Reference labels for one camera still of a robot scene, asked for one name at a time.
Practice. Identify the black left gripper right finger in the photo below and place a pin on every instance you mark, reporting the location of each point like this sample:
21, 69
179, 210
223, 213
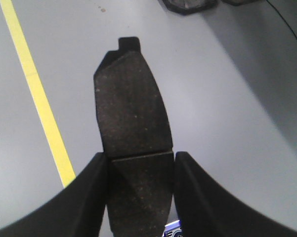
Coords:
206, 209

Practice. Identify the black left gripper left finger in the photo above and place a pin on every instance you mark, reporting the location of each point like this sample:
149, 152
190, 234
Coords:
77, 211

